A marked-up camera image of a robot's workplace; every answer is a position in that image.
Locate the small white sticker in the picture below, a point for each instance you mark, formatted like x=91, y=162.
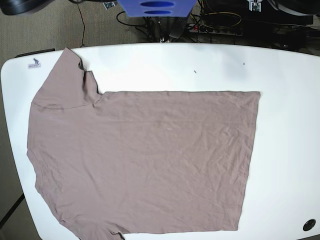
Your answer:
x=35, y=64

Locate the blue plastic mount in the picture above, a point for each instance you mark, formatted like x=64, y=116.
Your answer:
x=157, y=8

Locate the mauve T-shirt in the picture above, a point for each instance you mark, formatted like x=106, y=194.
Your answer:
x=139, y=162

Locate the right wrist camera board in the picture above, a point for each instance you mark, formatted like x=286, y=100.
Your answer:
x=109, y=4

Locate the black table grommet right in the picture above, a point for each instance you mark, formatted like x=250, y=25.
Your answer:
x=309, y=225

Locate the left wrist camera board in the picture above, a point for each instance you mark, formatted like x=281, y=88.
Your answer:
x=254, y=5

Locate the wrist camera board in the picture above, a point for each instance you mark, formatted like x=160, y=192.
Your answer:
x=254, y=5
x=109, y=4

